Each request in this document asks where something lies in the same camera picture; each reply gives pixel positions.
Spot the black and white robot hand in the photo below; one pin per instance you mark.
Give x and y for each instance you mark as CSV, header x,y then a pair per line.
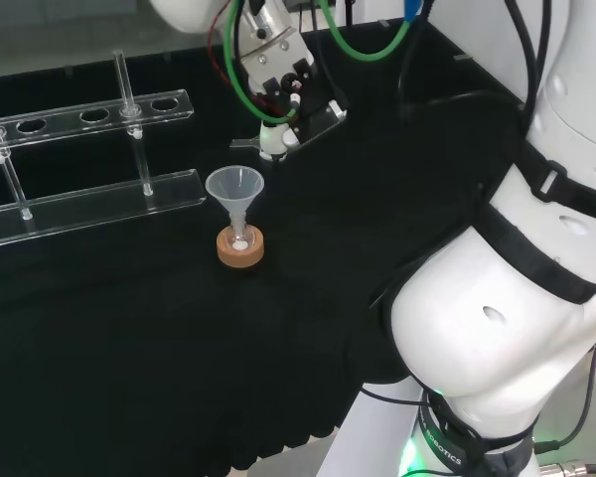
x,y
308,107

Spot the clear weighing funnel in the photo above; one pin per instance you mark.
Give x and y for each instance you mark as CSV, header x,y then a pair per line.
x,y
243,144

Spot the clear plastic funnel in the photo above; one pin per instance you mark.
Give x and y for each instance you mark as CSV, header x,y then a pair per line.
x,y
234,186

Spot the clear acrylic funnel stand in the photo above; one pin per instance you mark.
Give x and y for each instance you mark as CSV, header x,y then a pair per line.
x,y
79,206

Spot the small round-bottom glass flask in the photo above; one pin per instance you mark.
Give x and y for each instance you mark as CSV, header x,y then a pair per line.
x,y
239,241

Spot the grey tape piece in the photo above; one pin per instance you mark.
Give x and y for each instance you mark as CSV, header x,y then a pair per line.
x,y
464,57

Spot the black bench cloth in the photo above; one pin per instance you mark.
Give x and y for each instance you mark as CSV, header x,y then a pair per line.
x,y
129,348

